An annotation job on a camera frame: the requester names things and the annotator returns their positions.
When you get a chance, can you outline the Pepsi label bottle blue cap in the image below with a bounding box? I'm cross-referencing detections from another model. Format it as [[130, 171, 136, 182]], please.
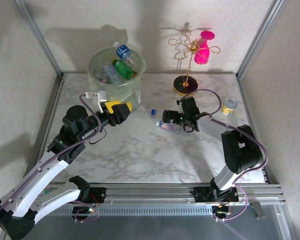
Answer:
[[149, 108, 166, 121]]

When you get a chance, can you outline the soda water bottle blue cap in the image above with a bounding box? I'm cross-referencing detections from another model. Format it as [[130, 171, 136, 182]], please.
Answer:
[[101, 63, 123, 85]]

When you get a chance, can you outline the green Sprite bottle yellow cap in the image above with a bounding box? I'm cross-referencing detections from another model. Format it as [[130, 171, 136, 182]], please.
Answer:
[[111, 59, 136, 81]]

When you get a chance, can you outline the blue label bottle white cap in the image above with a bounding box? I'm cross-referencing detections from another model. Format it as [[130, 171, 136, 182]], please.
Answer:
[[113, 41, 141, 70]]

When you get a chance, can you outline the clear bin with green liner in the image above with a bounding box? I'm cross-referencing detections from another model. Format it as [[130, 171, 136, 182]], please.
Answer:
[[87, 46, 147, 113]]

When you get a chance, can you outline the red white label clear bottle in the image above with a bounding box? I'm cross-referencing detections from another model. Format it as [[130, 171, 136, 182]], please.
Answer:
[[154, 119, 191, 133]]

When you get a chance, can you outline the yellow tin can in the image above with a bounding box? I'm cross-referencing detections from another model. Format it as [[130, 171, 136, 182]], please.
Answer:
[[220, 97, 239, 116]]

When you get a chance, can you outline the pink wine glass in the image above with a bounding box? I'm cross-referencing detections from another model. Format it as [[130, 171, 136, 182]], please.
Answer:
[[193, 30, 216, 65]]

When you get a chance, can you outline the grey metal latch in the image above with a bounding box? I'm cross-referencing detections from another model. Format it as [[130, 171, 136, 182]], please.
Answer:
[[249, 201, 266, 220]]

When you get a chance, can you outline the gold wire glass rack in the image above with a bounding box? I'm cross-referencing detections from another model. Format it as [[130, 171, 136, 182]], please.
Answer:
[[167, 29, 221, 97]]

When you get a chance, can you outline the aluminium table side rail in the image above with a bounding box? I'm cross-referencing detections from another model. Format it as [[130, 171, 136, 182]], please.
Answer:
[[34, 72, 67, 161]]

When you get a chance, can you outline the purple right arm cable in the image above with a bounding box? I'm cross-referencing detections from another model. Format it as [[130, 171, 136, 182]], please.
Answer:
[[181, 88, 268, 223]]

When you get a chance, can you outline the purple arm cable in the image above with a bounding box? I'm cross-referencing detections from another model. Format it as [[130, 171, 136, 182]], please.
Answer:
[[0, 94, 102, 224], [181, 88, 268, 223]]

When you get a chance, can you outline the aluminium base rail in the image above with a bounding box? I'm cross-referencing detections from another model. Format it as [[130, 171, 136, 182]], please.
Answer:
[[38, 183, 285, 207]]

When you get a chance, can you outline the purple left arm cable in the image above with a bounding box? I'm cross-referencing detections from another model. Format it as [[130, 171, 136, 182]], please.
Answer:
[[0, 94, 102, 224]]

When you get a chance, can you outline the aluminium corner post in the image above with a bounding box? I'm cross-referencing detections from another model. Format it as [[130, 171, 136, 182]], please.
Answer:
[[13, 0, 65, 77], [236, 0, 286, 78]]

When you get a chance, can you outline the slotted grey cable duct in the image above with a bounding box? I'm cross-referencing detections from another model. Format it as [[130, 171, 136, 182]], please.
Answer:
[[41, 205, 214, 216]]

